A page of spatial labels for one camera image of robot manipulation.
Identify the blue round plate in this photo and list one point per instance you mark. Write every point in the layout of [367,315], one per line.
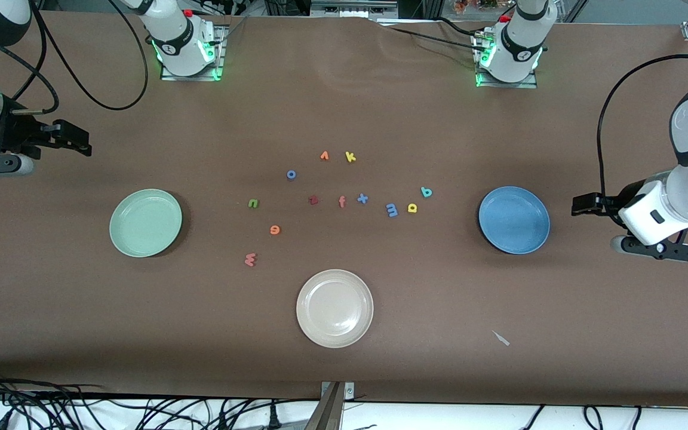
[514,220]

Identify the beige round plate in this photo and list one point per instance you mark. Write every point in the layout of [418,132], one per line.
[335,309]

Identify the aluminium frame bar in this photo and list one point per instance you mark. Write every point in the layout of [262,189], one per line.
[350,7]

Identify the white paper scrap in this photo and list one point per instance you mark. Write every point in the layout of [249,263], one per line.
[501,338]

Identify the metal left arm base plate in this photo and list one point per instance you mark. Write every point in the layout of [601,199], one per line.
[508,85]

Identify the green round plate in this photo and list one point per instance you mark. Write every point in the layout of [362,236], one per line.
[146,223]

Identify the small metal bracket plate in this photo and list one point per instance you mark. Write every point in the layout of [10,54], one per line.
[350,391]

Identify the teal foam letter b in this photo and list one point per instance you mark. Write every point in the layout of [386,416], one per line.
[423,189]

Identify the aluminium profile beam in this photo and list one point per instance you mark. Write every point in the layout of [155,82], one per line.
[329,412]

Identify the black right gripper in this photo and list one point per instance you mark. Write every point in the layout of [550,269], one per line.
[14,134]

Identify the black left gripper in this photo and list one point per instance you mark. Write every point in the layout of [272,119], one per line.
[612,204]

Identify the pink foam letter w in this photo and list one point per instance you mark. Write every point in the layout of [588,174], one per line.
[250,259]

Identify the blue foam letter m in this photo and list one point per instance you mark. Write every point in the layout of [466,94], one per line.
[392,209]

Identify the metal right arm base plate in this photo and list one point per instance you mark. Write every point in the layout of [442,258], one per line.
[221,42]

